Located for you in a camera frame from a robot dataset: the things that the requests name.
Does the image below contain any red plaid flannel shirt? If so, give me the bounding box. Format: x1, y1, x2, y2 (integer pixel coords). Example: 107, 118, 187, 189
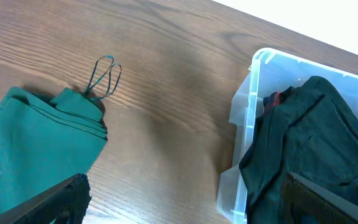
263, 91, 281, 114

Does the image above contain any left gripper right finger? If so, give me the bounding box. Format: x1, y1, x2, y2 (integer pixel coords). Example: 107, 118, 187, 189
282, 172, 358, 224

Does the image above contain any black garment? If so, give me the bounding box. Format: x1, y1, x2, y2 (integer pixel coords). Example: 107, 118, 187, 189
239, 76, 358, 223

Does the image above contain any dark green garment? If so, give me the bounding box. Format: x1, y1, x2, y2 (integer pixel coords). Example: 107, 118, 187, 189
0, 87, 107, 214

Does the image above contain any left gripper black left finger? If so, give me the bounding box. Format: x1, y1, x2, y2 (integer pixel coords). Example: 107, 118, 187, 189
0, 174, 91, 224

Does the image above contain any clear plastic storage bin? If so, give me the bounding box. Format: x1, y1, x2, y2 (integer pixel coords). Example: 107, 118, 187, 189
216, 48, 358, 224

